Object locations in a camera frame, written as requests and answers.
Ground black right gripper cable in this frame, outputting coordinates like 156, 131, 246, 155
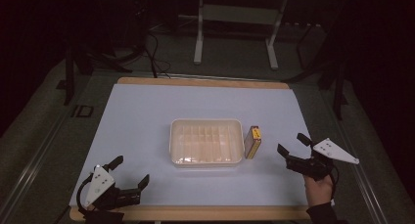
328, 164, 341, 202

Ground white metal stand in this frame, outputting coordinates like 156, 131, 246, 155
177, 0, 290, 71

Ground small yellow box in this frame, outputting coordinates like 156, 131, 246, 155
244, 125, 262, 160

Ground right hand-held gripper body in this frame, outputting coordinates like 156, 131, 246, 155
286, 137, 360, 181

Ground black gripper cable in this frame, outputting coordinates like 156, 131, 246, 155
328, 164, 341, 202
75, 176, 96, 215

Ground small black floor frame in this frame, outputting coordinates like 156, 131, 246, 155
71, 104, 95, 118

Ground black floor cables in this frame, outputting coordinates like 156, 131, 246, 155
143, 31, 172, 79

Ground metal floor rail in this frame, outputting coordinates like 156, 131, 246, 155
0, 112, 71, 224

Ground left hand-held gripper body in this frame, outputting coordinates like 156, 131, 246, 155
83, 164, 143, 212

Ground person's right hand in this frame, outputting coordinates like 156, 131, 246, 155
303, 175, 334, 207

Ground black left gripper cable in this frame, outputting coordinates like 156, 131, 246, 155
75, 176, 96, 215

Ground white table mat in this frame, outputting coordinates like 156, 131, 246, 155
69, 83, 312, 208

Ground black metal stand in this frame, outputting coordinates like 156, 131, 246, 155
63, 44, 133, 107
283, 22, 348, 120

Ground white plastic tray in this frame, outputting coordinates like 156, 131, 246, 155
168, 117, 246, 168

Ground dark equipment tower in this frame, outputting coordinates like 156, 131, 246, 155
123, 0, 151, 56

